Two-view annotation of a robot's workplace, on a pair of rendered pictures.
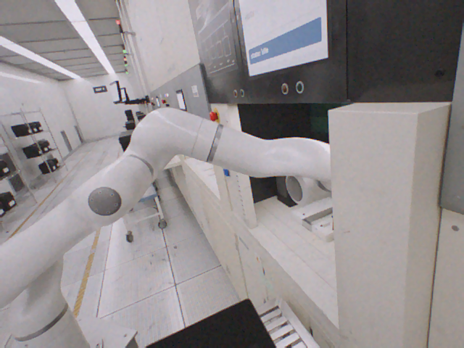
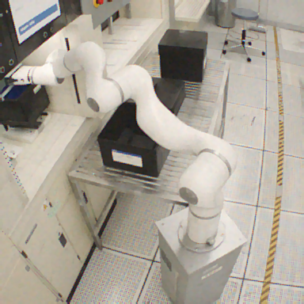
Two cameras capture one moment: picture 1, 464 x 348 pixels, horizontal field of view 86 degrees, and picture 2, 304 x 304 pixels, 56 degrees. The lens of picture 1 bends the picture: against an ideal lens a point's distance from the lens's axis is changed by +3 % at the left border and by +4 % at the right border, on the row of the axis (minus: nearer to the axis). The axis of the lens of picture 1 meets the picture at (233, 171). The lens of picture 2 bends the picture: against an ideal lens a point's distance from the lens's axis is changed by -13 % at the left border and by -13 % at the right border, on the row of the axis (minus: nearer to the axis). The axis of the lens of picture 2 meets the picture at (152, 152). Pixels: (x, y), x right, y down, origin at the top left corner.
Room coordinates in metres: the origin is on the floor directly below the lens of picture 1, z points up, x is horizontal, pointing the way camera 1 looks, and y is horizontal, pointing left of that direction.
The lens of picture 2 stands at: (1.15, 0.88, 1.86)
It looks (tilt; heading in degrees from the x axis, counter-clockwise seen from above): 44 degrees down; 220
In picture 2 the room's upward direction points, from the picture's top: 4 degrees counter-clockwise
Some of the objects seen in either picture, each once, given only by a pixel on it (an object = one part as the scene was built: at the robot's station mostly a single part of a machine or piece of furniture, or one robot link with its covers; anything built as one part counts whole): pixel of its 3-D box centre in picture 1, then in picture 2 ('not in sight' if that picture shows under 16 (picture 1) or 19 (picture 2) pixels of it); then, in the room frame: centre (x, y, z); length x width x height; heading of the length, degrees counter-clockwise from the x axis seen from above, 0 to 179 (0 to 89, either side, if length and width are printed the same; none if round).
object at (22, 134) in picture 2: not in sight; (26, 124); (0.60, -0.43, 0.89); 0.22 x 0.21 x 0.04; 109
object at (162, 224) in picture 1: (141, 202); not in sight; (2.93, 1.25, 0.24); 0.97 x 0.52 x 0.48; 21
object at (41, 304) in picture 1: (32, 275); (203, 190); (0.58, 0.60, 1.07); 0.19 x 0.12 x 0.24; 178
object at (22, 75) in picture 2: not in sight; (25, 74); (0.56, -0.33, 1.21); 0.11 x 0.10 x 0.07; 108
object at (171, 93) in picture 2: not in sight; (153, 95); (-0.02, -0.05, 0.83); 0.29 x 0.29 x 0.13; 17
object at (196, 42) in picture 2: not in sight; (184, 54); (-0.46, -0.13, 0.89); 0.29 x 0.29 x 0.25; 22
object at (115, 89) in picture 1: (128, 93); not in sight; (3.76, 1.27, 1.59); 0.50 x 0.41 x 0.36; 109
